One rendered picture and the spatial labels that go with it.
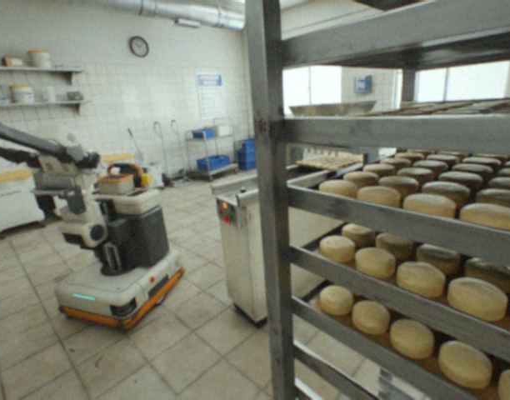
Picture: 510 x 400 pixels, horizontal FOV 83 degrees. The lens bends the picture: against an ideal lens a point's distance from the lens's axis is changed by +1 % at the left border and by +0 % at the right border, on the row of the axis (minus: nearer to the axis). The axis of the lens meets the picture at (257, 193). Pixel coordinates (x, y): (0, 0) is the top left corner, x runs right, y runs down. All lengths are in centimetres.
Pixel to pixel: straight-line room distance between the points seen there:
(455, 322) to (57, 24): 539
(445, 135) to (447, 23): 9
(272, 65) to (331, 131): 10
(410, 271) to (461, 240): 11
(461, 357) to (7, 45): 524
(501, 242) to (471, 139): 9
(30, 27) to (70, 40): 46
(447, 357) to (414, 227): 18
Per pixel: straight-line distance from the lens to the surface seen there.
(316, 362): 53
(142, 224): 212
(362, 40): 33
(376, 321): 46
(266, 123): 36
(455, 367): 44
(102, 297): 216
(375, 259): 42
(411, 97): 75
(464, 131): 29
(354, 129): 33
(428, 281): 39
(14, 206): 456
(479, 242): 31
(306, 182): 181
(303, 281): 206
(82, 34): 549
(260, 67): 37
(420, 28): 31
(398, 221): 33
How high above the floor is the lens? 136
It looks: 17 degrees down
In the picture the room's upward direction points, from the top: 4 degrees counter-clockwise
